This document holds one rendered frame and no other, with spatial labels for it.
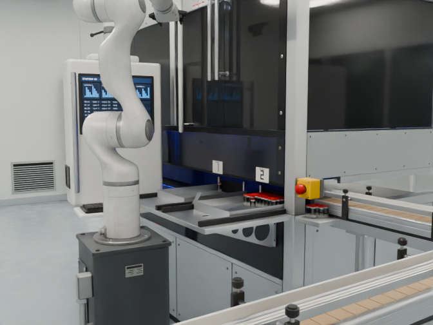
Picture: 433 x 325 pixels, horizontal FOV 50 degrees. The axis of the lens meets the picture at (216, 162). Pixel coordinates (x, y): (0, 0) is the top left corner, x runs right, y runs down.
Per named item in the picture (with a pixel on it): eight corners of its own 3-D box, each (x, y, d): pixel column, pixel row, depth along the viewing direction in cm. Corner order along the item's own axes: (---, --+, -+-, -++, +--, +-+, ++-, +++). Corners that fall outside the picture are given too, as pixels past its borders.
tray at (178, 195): (216, 190, 239) (216, 184, 238) (247, 198, 217) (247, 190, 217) (157, 196, 220) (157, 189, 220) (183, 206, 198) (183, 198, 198)
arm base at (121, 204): (101, 248, 142) (99, 189, 140) (87, 235, 159) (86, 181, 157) (158, 240, 151) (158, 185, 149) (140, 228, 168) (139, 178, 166)
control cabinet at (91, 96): (153, 193, 275) (151, 60, 266) (163, 198, 258) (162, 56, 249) (65, 200, 252) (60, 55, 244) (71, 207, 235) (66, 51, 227)
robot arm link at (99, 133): (130, 186, 146) (128, 111, 143) (77, 184, 150) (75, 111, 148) (144, 181, 158) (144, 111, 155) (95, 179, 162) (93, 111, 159)
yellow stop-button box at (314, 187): (309, 195, 180) (310, 177, 180) (323, 197, 174) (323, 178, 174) (295, 196, 176) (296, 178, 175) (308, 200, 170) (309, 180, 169)
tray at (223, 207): (257, 200, 210) (257, 193, 210) (297, 210, 189) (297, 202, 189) (193, 209, 192) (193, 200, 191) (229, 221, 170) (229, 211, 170)
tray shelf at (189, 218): (211, 193, 243) (211, 189, 243) (305, 217, 185) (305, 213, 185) (125, 202, 217) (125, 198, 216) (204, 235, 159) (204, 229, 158)
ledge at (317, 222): (319, 216, 187) (319, 211, 186) (345, 222, 176) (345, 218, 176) (294, 220, 179) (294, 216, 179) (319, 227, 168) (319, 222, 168)
